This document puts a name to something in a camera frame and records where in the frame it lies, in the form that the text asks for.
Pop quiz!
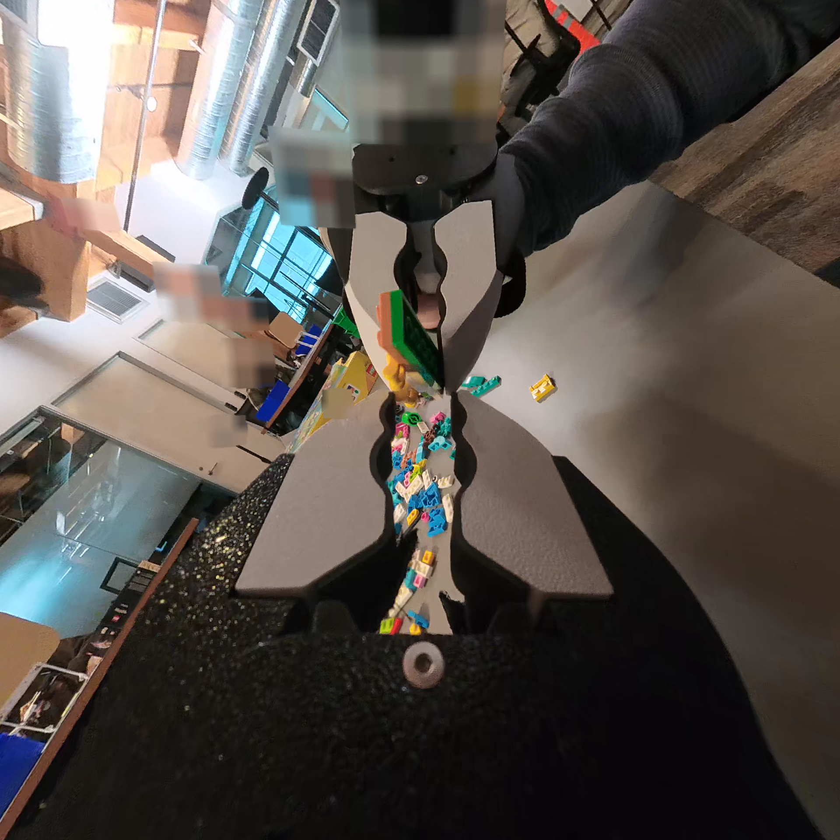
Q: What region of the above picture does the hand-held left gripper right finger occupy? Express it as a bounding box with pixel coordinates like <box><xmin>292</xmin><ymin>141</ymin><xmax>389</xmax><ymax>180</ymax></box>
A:
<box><xmin>451</xmin><ymin>392</ymin><xmax>615</xmax><ymax>599</ymax></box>

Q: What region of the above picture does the grey desk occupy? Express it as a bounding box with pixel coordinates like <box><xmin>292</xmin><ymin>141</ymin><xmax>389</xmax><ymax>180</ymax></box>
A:
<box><xmin>286</xmin><ymin>177</ymin><xmax>840</xmax><ymax>840</ymax></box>

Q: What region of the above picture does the person's right forearm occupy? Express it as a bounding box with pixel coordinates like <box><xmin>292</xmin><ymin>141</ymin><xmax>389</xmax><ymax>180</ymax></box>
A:
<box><xmin>491</xmin><ymin>0</ymin><xmax>840</xmax><ymax>277</ymax></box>

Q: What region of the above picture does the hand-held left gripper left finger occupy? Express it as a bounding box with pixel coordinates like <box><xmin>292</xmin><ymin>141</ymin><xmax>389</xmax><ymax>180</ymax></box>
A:
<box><xmin>234</xmin><ymin>392</ymin><xmax>399</xmax><ymax>599</ymax></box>

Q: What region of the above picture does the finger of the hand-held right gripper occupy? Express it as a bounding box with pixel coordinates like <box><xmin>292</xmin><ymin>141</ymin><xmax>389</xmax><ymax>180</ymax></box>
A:
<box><xmin>430</xmin><ymin>199</ymin><xmax>508</xmax><ymax>395</ymax></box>
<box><xmin>343</xmin><ymin>211</ymin><xmax>422</xmax><ymax>361</ymax></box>

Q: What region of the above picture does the green and orange brick assembly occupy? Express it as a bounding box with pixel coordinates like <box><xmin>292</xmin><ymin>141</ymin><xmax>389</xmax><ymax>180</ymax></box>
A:
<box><xmin>377</xmin><ymin>289</ymin><xmax>442</xmax><ymax>388</ymax></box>

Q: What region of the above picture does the glass partition wall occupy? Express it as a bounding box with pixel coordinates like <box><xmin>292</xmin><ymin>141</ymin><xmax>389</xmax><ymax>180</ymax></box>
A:
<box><xmin>0</xmin><ymin>407</ymin><xmax>201</xmax><ymax>641</ymax></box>

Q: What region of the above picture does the black office chair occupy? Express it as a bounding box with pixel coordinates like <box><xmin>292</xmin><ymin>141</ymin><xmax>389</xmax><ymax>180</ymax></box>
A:
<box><xmin>505</xmin><ymin>0</ymin><xmax>601</xmax><ymax>89</ymax></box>

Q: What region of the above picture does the white air vent grille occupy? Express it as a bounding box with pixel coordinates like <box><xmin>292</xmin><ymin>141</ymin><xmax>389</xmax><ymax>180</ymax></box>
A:
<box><xmin>85</xmin><ymin>278</ymin><xmax>151</xmax><ymax>324</ymax></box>

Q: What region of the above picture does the wide silver ventilation duct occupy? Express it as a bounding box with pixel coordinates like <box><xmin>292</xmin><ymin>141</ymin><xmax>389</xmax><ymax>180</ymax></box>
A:
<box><xmin>0</xmin><ymin>0</ymin><xmax>120</xmax><ymax>186</ymax></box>

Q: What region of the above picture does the pile of colourful toy bricks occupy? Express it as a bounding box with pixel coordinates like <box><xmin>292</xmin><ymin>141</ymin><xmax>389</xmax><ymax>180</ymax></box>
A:
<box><xmin>378</xmin><ymin>395</ymin><xmax>462</xmax><ymax>637</ymax></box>

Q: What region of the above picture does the large window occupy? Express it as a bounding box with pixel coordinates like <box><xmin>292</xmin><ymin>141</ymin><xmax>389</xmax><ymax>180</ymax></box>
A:
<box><xmin>206</xmin><ymin>189</ymin><xmax>343</xmax><ymax>312</ymax></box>

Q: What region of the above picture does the yellow toy figure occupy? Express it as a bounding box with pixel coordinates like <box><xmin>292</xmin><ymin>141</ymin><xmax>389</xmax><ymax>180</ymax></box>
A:
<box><xmin>382</xmin><ymin>357</ymin><xmax>422</xmax><ymax>403</ymax></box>

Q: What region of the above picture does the blue storage bin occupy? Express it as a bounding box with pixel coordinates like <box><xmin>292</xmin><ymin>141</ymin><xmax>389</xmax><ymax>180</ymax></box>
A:
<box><xmin>255</xmin><ymin>382</ymin><xmax>291</xmax><ymax>423</ymax></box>
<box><xmin>0</xmin><ymin>730</ymin><xmax>48</xmax><ymax>818</ymax></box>

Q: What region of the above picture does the yellow toy brick box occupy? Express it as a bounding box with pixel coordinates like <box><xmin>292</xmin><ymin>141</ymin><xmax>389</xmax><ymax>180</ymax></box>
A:
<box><xmin>289</xmin><ymin>350</ymin><xmax>380</xmax><ymax>455</ymax></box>

